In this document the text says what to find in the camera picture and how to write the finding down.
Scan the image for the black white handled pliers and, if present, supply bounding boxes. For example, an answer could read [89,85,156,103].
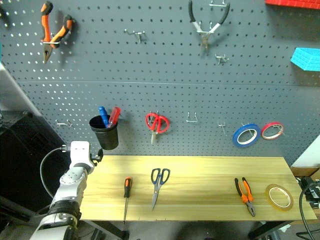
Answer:
[187,0,231,55]

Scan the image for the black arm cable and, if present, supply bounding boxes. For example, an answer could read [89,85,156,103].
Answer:
[39,146,72,201]
[298,186,318,240]

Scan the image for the clear yellowish tape roll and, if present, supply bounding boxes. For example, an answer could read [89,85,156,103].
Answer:
[264,183,295,212]

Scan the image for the blue plastic parts bin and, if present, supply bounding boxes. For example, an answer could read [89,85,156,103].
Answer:
[290,47,320,72]

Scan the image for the black table leg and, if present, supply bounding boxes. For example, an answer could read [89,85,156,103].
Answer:
[247,220,296,240]
[81,219,131,240]

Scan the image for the blue black scissors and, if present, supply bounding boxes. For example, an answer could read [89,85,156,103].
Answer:
[150,167,172,211]

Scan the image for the grey metal pegboard wall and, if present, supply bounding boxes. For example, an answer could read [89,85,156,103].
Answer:
[0,0,320,166]

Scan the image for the red marker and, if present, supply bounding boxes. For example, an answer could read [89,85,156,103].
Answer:
[107,106,122,129]

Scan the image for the blue tape roll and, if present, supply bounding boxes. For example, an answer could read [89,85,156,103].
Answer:
[232,123,260,148]

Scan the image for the red handled scissors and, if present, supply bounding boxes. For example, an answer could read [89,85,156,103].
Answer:
[145,112,172,145]

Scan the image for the blue marker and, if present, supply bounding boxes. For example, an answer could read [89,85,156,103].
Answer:
[98,106,111,129]

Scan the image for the black plastic holder cup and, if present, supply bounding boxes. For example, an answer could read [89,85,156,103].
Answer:
[88,114,120,151]

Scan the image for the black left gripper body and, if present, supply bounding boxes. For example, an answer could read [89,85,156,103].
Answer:
[89,152,100,166]

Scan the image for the orange black combination pliers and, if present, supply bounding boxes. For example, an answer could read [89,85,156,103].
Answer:
[233,176,257,218]

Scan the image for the red tape roll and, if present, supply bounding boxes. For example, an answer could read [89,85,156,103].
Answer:
[260,121,285,141]

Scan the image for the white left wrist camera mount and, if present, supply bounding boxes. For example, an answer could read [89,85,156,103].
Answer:
[69,140,91,166]

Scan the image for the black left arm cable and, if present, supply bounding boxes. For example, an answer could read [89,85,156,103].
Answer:
[39,146,72,201]

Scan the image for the red plastic parts bin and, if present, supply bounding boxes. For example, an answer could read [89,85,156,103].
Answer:
[264,0,320,11]

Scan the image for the orange black needle-nose pliers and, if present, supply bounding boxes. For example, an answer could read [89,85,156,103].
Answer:
[40,0,74,65]

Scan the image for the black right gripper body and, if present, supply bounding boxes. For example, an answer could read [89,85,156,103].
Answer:
[300,175,320,210]

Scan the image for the orange black screwdriver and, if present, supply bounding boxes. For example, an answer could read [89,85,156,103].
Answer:
[122,176,134,225]

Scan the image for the brown cardboard box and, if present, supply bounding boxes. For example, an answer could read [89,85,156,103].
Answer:
[290,165,320,178]

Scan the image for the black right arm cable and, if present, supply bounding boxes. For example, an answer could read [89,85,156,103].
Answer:
[298,186,318,240]

